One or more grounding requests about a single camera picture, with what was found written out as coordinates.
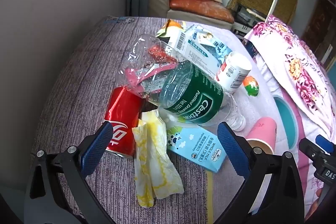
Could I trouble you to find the white pill bottle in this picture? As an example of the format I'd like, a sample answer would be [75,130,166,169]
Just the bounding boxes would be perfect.
[214,51,252,93]

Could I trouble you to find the red soda can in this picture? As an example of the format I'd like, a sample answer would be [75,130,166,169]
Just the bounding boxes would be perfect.
[104,87,143,159]

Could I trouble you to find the pink paper cup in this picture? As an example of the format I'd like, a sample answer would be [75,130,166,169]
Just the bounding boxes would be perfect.
[245,117,277,153]

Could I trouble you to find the white teal cardboard box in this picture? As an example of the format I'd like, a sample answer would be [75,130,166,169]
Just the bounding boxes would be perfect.
[168,30,223,76]

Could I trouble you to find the small orange green toy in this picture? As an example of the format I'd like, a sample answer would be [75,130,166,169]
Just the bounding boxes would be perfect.
[241,76,260,97]

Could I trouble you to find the clear bottle with green label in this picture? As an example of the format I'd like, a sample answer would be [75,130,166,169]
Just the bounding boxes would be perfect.
[147,60,247,132]

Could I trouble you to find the orange white black snack bag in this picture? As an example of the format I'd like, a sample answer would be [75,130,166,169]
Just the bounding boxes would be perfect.
[157,19,184,38]

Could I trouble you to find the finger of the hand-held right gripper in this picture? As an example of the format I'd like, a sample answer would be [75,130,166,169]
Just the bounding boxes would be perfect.
[316,134,336,154]
[299,137,328,169]

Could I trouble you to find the pink snack packet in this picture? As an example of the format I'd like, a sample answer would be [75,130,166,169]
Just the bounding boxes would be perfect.
[123,63,176,94]

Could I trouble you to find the blue white plastic packet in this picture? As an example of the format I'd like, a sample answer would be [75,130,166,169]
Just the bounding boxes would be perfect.
[190,25,234,62]

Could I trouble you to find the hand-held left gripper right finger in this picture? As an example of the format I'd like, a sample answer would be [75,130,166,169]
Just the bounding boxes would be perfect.
[217,121,305,224]

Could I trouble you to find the light blue milk carton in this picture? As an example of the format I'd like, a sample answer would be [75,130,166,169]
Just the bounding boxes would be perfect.
[165,126,227,173]

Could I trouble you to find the purple striped tablecloth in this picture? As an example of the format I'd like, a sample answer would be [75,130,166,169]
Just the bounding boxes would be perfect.
[34,16,289,224]

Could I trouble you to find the orange seat cushion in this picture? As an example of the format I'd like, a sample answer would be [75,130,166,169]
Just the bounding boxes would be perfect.
[169,0,235,24]

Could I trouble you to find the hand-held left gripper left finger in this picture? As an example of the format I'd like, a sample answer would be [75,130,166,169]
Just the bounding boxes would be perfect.
[24,121,116,224]

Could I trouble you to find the pink floral blanket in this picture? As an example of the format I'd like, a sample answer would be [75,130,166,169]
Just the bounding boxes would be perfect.
[244,15,336,135]

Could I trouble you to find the black stereo stack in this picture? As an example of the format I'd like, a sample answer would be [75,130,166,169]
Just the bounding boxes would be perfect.
[231,2,265,35]

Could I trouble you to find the brown wooden door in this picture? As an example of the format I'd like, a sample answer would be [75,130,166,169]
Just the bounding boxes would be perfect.
[301,0,336,69]

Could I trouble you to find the white yellow tissue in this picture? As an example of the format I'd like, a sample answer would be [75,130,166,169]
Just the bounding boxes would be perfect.
[132,110,185,207]

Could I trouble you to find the teal plastic basin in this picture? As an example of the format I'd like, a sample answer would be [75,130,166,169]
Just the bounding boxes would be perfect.
[273,97,300,151]

